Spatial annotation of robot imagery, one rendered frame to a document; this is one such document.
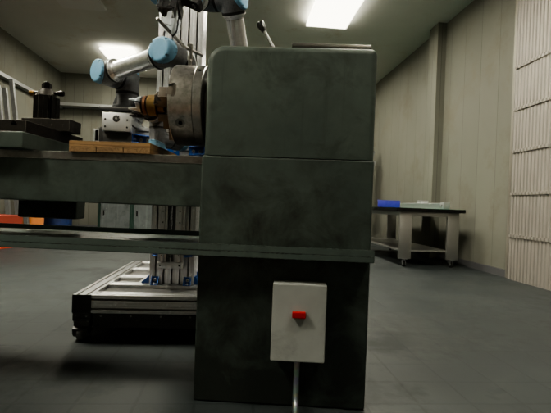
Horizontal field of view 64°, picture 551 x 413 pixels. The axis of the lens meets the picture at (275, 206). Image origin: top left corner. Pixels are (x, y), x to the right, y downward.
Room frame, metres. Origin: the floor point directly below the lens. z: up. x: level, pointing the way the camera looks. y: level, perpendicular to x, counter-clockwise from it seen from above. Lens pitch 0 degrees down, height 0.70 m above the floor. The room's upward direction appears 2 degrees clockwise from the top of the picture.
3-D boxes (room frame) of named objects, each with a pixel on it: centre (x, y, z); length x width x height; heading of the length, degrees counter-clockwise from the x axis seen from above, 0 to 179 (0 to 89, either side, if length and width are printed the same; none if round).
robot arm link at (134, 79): (2.35, 0.81, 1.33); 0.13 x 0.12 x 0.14; 150
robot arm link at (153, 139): (2.07, 0.55, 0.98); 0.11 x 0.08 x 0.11; 150
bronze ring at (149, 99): (1.79, 0.50, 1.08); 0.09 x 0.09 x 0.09; 88
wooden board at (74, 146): (1.80, 0.60, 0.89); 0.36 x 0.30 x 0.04; 177
